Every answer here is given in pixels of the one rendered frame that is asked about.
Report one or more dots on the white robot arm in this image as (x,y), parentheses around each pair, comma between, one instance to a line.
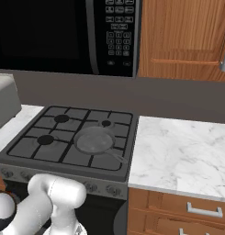
(55,195)

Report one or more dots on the grey gas stove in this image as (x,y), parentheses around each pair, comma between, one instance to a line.
(71,143)

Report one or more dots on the grey stove knob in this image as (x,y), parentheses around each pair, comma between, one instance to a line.
(26,176)
(90,187)
(7,173)
(113,190)

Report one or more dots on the dark grey frying pan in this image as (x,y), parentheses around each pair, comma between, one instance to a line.
(95,141)

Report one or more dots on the black microwave oven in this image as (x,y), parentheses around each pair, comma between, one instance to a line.
(55,33)

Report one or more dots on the grey toaster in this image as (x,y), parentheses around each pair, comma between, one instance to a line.
(3,99)

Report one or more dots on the wooden drawer front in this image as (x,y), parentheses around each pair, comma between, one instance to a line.
(175,225)
(178,206)

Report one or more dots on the wooden wall cupboard door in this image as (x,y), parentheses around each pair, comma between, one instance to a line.
(181,36)

